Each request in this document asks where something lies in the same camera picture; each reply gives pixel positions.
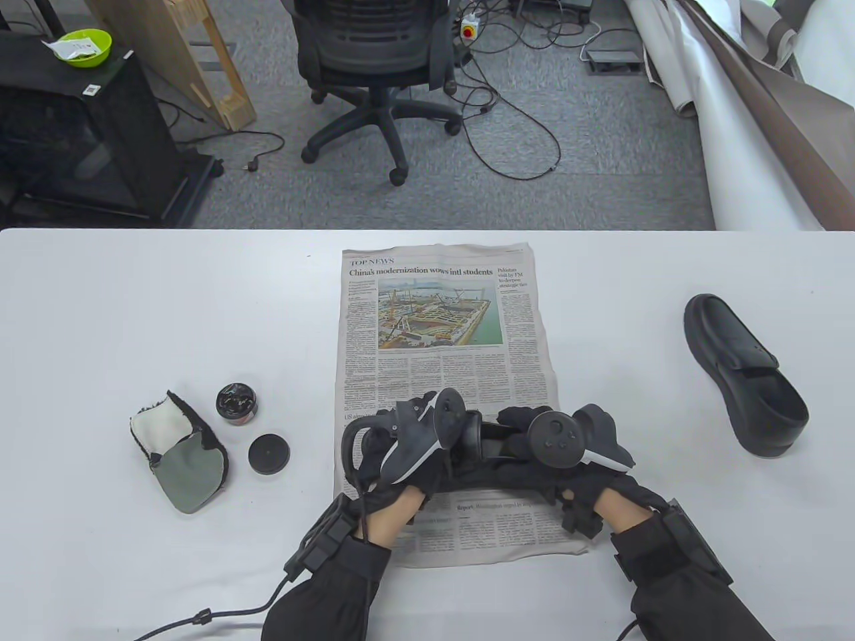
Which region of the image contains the person's left hand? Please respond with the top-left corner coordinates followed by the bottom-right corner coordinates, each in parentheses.
top-left (361, 453), bottom-right (456, 527)

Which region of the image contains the person's right hand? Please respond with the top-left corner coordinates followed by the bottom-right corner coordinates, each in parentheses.
top-left (498, 404), bottom-right (669, 542)

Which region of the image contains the grey hand controller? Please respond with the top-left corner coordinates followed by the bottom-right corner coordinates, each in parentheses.
top-left (528, 404), bottom-right (635, 475)
top-left (341, 389), bottom-right (465, 488)

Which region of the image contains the black leather shoe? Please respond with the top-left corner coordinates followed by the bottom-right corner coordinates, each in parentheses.
top-left (683, 294), bottom-right (810, 458)
top-left (438, 409), bottom-right (555, 498)

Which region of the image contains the black round plastic lid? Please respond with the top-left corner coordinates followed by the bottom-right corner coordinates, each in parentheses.
top-left (248, 434), bottom-right (290, 476)

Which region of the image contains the printed newspaper sheet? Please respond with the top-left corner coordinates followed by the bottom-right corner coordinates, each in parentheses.
top-left (333, 244), bottom-right (592, 568)

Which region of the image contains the black shoe polish tin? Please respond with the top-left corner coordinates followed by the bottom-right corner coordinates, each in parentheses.
top-left (216, 381), bottom-right (259, 425)

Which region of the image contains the white polishing cloth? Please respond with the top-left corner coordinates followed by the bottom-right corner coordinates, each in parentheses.
top-left (129, 391), bottom-right (229, 515)

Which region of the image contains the person's left forearm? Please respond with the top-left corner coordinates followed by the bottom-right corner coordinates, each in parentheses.
top-left (262, 486), bottom-right (428, 641)

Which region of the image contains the person's right forearm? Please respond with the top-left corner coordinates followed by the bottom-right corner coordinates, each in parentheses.
top-left (591, 491), bottom-right (776, 641)

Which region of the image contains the black right wrist sensor module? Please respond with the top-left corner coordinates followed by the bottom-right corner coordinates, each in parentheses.
top-left (661, 499), bottom-right (732, 588)

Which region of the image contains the black wrist sensor module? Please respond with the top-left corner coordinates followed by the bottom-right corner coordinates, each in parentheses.
top-left (661, 499), bottom-right (732, 588)
top-left (284, 494), bottom-right (361, 578)

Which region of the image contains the black left wrist sensor module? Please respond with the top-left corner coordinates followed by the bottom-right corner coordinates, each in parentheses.
top-left (284, 494), bottom-right (361, 578)

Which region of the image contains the white and brown rolled sheet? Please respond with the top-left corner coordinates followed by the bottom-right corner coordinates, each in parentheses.
top-left (625, 0), bottom-right (855, 231)

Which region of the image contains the grey floor box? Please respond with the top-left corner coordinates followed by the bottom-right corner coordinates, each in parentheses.
top-left (585, 49), bottom-right (644, 74)

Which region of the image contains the black mesh office chair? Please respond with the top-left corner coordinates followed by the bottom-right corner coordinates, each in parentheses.
top-left (291, 0), bottom-right (464, 186)

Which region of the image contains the black cabinet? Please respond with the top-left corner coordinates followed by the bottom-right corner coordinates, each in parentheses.
top-left (0, 30), bottom-right (224, 228)

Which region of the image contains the black device box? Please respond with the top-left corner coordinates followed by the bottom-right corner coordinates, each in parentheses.
top-left (511, 0), bottom-right (594, 19)

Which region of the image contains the green plastic bowl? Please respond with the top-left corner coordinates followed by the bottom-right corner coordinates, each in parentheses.
top-left (52, 29), bottom-right (113, 68)

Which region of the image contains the white packet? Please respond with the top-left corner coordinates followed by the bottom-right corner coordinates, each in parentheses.
top-left (41, 37), bottom-right (98, 61)

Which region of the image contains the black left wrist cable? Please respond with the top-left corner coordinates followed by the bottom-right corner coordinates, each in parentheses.
top-left (134, 573), bottom-right (296, 641)

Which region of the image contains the long black floor cable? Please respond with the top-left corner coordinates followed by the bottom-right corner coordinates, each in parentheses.
top-left (454, 40), bottom-right (562, 180)

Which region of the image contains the black cable with plug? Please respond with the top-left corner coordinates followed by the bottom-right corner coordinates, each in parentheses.
top-left (175, 131), bottom-right (286, 174)

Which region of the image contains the wooden frame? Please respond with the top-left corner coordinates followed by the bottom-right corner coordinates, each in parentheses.
top-left (85, 0), bottom-right (258, 132)

